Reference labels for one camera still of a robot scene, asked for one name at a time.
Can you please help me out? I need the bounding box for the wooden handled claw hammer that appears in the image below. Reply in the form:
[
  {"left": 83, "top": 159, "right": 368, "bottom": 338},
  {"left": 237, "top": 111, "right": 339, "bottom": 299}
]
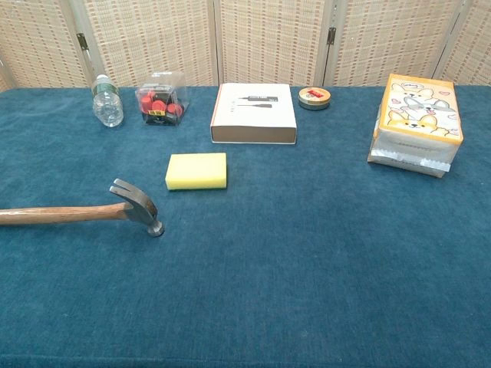
[{"left": 0, "top": 178, "right": 166, "bottom": 238}]

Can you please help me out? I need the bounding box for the yellow sponge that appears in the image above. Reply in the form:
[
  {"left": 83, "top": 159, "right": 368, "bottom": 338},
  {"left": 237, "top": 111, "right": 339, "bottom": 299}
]
[{"left": 165, "top": 153, "right": 228, "bottom": 192}]

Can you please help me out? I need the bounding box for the white flat cardboard box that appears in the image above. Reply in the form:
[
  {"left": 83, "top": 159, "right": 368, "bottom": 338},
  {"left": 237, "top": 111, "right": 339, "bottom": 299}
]
[{"left": 209, "top": 83, "right": 298, "bottom": 145}]

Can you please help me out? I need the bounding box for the blue tablecloth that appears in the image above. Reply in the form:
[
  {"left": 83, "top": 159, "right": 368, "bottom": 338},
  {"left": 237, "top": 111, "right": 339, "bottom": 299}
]
[{"left": 0, "top": 84, "right": 491, "bottom": 368}]

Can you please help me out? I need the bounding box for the round tin with red label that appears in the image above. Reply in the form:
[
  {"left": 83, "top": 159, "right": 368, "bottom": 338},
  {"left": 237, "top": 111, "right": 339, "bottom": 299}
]
[{"left": 298, "top": 87, "right": 331, "bottom": 112}]

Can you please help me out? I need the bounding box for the clear box of red caps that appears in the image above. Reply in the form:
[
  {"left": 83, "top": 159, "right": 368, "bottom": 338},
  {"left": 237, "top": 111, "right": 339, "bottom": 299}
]
[{"left": 134, "top": 71, "right": 189, "bottom": 127}]

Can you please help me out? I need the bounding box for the woven folding screen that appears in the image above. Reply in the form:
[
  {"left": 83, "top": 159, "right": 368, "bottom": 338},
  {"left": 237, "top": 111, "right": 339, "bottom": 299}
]
[{"left": 0, "top": 0, "right": 491, "bottom": 93}]

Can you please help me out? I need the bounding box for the clear plastic water bottle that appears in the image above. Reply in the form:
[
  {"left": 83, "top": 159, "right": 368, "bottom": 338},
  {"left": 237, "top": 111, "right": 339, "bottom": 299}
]
[{"left": 91, "top": 74, "right": 125, "bottom": 128}]

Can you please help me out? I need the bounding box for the corgi print tissue pack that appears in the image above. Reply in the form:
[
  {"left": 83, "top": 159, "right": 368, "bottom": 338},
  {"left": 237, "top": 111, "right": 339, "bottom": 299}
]
[{"left": 367, "top": 73, "right": 464, "bottom": 179}]

